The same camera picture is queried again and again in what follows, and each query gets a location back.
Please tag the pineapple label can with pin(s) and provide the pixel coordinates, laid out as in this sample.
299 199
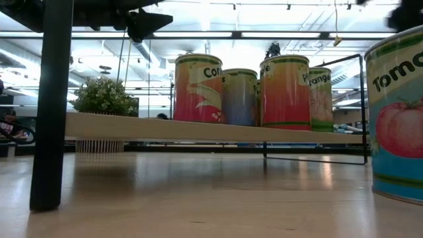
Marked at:
284 99

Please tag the person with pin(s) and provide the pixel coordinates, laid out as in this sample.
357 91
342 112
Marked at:
10 127

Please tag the light blue rolled bundle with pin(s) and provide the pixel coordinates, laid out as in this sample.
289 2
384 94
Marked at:
343 128

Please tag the wooden shelf with black frame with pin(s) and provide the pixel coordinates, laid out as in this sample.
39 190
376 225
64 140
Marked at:
198 130

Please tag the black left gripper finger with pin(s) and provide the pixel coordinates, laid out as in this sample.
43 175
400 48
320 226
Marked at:
109 4
145 26

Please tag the blue label can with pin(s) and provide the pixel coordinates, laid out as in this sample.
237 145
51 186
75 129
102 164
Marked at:
239 99

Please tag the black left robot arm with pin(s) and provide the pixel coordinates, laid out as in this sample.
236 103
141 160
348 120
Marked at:
20 13

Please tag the corn label can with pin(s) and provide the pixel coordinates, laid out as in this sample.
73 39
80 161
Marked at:
195 99

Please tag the orange label can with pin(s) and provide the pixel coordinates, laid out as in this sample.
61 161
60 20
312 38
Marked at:
322 105

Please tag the black overhead light bar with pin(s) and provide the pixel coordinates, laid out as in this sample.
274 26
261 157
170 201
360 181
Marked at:
236 34

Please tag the tomato label can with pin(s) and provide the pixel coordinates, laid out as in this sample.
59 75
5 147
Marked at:
396 132

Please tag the green plant in slatted pot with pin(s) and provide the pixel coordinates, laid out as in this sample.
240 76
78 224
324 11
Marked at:
102 97

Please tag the black overhead camera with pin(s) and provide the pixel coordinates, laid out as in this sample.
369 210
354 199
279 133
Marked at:
273 49

